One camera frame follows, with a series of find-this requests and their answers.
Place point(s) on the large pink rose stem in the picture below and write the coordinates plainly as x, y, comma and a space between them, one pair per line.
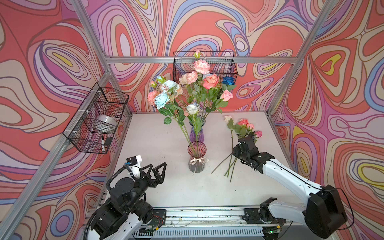
212, 90

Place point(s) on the small white rose stem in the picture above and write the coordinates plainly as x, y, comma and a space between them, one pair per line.
196, 122

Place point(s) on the peach peony stem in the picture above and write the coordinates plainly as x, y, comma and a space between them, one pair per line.
178, 90

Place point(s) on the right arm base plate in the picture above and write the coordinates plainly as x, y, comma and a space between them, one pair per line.
262, 214

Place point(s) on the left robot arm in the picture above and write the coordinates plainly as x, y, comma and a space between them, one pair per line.
127, 209

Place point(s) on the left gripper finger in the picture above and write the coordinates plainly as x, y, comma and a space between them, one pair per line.
159, 173
146, 171

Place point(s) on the wire basket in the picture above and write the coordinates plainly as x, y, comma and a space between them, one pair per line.
100, 114
221, 63

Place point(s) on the back wire basket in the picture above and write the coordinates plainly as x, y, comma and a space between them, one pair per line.
221, 63

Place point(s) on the white tape roll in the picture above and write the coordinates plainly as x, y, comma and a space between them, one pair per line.
107, 119

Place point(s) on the light blue rose spray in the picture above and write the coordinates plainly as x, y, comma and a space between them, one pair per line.
172, 107

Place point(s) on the left wire basket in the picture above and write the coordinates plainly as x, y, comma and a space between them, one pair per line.
100, 114

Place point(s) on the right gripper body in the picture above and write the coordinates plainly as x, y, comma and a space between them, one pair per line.
240, 154

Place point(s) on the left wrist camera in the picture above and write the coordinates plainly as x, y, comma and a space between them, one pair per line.
135, 165

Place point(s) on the red-grey glass vase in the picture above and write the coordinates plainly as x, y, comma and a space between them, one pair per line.
198, 161

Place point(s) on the blue rose stem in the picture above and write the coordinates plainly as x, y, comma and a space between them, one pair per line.
229, 83

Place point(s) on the pink peony spray stem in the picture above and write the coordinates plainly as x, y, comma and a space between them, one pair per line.
201, 66

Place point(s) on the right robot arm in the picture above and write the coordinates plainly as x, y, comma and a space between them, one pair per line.
321, 208

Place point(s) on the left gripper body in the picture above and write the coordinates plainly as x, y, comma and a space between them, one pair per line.
151, 183

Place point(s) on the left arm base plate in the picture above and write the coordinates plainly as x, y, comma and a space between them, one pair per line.
157, 220

